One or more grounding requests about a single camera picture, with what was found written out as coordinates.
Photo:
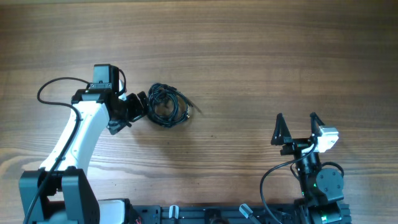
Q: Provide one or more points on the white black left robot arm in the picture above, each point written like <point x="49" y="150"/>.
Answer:
<point x="59" y="191"/>

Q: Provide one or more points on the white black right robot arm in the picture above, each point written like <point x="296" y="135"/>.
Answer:
<point x="321" y="183"/>

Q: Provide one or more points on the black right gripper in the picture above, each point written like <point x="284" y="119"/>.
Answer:
<point x="298" y="144"/>

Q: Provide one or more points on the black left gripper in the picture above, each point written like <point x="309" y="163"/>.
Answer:
<point x="134" y="107"/>

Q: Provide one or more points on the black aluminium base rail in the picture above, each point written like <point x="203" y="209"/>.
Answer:
<point x="243" y="214"/>

